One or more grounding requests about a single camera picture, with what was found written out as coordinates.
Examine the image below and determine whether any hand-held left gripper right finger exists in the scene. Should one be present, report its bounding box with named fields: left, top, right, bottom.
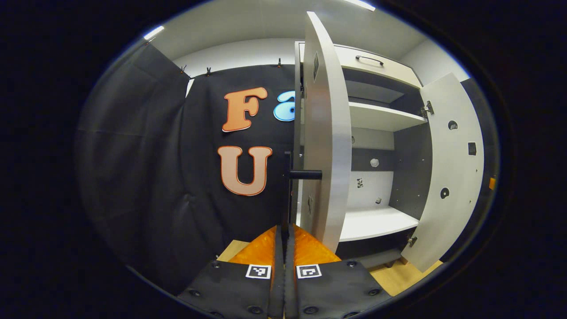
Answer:
left=283, top=225, right=392, bottom=319

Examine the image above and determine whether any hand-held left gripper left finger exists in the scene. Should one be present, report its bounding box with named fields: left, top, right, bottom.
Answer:
left=177, top=225, right=284, bottom=319

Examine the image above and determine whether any shoe cabinet door headphone sticker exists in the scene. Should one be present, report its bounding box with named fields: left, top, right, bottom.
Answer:
left=401, top=72, right=485, bottom=273

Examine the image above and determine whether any beige double-door shoe cabinet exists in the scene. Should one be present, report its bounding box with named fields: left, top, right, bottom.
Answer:
left=292, top=41, right=443, bottom=271

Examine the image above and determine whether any black door handle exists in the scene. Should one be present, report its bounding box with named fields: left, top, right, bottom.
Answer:
left=283, top=151, right=323, bottom=226

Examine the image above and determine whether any shoe cabinet door camera sticker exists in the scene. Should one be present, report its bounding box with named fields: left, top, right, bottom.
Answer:
left=295, top=11, right=353, bottom=253

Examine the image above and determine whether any white cabinet shelf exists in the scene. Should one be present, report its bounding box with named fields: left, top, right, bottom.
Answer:
left=339, top=206, right=420, bottom=242
left=349, top=102, right=428, bottom=132

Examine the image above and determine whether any beige cabinet drawer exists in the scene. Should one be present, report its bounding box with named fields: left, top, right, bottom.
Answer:
left=334, top=44, right=421, bottom=89

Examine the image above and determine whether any black backdrop cloth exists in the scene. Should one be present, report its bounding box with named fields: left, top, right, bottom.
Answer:
left=75, top=42, right=501, bottom=295

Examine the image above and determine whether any large ceiling light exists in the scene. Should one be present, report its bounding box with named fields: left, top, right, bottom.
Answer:
left=343, top=0, right=376, bottom=12

